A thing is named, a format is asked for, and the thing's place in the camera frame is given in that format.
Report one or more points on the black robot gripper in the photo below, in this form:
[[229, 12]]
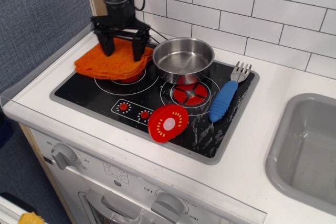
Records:
[[121, 22]]

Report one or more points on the orange napkin cloth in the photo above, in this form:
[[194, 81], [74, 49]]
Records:
[[118, 66]]

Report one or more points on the stainless steel pot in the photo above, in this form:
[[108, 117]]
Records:
[[181, 60]]

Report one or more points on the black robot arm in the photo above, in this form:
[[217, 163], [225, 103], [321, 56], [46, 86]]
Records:
[[120, 21]]

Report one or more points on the red toy tomato half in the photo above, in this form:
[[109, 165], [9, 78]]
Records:
[[166, 122]]

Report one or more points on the black toy stovetop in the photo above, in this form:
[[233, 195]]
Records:
[[128, 104]]

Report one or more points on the grey left oven knob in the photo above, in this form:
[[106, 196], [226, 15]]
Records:
[[63, 156]]

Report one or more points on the grey oven knob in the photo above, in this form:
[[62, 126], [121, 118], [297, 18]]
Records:
[[63, 156], [168, 207]]

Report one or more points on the white toy oven front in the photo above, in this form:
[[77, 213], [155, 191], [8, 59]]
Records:
[[97, 192]]

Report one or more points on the grey right oven knob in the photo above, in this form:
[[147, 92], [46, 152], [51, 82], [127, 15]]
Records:
[[168, 207]]

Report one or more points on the yellow cloth at corner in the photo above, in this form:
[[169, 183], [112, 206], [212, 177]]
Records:
[[31, 218]]

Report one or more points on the grey sink basin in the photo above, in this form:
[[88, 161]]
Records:
[[301, 160]]

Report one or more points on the blue handled toy fork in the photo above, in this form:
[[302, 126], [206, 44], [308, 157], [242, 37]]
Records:
[[221, 102]]

